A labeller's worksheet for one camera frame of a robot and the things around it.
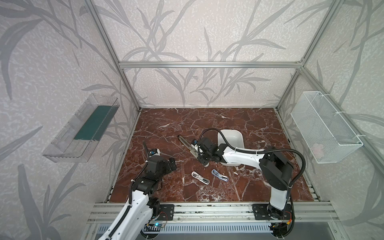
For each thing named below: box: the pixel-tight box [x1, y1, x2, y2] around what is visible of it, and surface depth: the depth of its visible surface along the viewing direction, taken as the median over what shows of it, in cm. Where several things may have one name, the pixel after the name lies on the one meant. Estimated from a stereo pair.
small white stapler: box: [191, 171, 210, 185], surface depth 86 cm
